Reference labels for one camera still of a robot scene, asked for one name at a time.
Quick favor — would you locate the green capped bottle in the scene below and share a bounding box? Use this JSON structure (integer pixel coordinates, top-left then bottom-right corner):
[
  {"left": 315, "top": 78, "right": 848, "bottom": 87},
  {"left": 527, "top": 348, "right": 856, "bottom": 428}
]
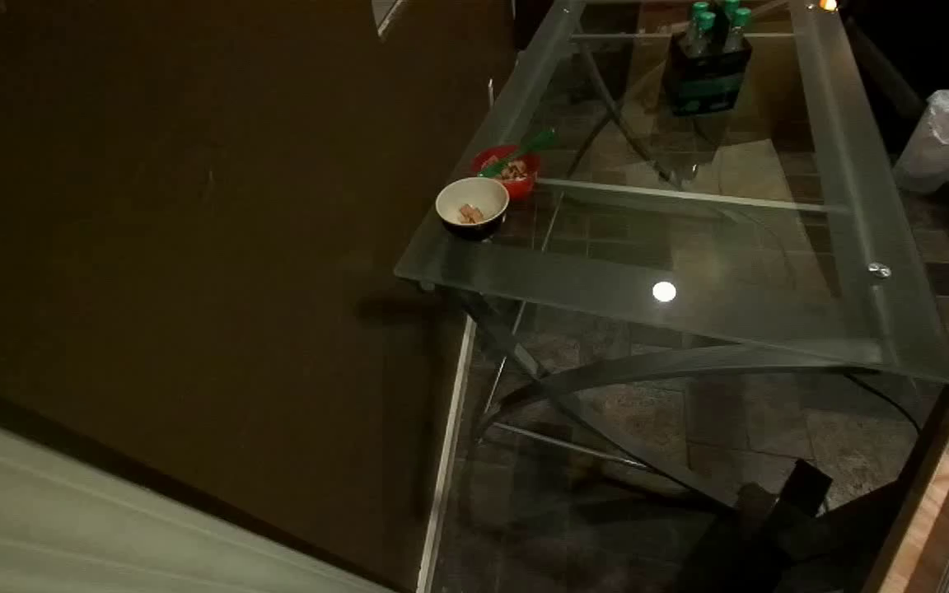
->
[
  {"left": 722, "top": 0, "right": 751, "bottom": 54},
  {"left": 681, "top": 0, "right": 716, "bottom": 61}
]

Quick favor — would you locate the clear plastic bag bin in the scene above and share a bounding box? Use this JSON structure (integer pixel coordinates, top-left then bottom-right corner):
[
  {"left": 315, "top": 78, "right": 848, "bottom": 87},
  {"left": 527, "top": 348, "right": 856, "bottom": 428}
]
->
[{"left": 895, "top": 89, "right": 949, "bottom": 193}]

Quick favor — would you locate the white ceramic bowl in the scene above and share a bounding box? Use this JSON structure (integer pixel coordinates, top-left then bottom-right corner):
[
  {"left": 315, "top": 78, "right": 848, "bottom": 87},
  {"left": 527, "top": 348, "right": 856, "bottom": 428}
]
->
[{"left": 434, "top": 179, "right": 512, "bottom": 231}]

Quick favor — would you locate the glass desk with metal frame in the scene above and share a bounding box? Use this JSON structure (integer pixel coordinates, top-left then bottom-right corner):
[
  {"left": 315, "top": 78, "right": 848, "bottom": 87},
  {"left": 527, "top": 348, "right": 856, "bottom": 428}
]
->
[{"left": 396, "top": 0, "right": 949, "bottom": 593}]

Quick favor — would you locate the red and green snack packet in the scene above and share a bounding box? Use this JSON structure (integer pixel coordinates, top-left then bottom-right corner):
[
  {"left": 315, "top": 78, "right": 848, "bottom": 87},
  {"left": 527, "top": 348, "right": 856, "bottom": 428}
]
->
[{"left": 475, "top": 131, "right": 557, "bottom": 202}]

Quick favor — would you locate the black cardboard drink carrier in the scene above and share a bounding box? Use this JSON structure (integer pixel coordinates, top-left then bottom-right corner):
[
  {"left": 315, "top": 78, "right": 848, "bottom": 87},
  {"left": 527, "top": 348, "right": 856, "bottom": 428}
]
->
[{"left": 662, "top": 37, "right": 751, "bottom": 114}]

